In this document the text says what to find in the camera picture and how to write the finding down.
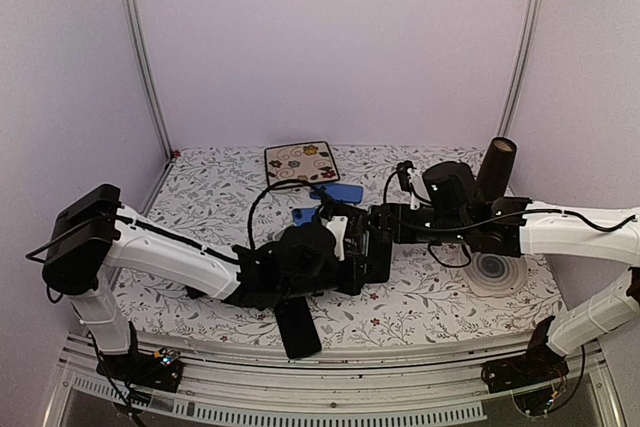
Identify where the right aluminium frame post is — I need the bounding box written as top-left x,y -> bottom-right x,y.
497,0 -> 543,137

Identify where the black phone on gooseneck stand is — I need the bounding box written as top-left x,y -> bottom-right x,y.
329,203 -> 370,228

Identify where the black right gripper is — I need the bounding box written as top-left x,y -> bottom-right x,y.
363,203 -> 469,245

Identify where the aluminium front rail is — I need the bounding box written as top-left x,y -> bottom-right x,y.
42,331 -> 629,427

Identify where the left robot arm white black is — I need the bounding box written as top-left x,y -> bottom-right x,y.
29,184 -> 393,381

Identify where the black phone front edge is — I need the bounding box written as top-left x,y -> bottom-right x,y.
274,297 -> 322,360

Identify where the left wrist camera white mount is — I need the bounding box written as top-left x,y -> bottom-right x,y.
326,221 -> 355,261

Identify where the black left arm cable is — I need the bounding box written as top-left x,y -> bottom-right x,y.
244,179 -> 321,253

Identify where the round swirl ceramic plate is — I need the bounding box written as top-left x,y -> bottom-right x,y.
461,253 -> 528,298

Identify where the blue phone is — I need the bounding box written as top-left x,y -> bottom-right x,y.
310,183 -> 364,205
292,207 -> 322,227

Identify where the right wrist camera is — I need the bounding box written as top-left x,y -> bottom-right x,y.
396,161 -> 430,210

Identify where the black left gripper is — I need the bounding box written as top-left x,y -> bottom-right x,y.
282,252 -> 380,302

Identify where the blue phone far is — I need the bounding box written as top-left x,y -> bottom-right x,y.
310,183 -> 364,205

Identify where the aluminium frame post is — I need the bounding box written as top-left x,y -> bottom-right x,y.
122,0 -> 174,161
497,0 -> 543,137

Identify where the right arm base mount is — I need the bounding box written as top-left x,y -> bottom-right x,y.
481,316 -> 569,417

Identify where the dark brown cylinder cup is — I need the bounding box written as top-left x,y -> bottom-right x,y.
476,137 -> 517,202

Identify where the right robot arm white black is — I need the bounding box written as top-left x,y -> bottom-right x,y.
379,161 -> 639,383

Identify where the blue phone near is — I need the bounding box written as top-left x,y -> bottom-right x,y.
292,207 -> 322,227

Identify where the left aluminium frame post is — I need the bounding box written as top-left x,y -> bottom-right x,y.
122,0 -> 174,161

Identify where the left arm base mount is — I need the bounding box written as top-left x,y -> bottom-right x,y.
96,322 -> 184,393

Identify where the black gooseneck round-base phone stand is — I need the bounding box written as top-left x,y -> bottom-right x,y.
310,186 -> 349,228

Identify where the square floral ceramic plate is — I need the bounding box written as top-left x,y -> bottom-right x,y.
263,141 -> 341,188

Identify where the black wedge phone stand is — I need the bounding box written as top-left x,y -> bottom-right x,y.
185,286 -> 220,300

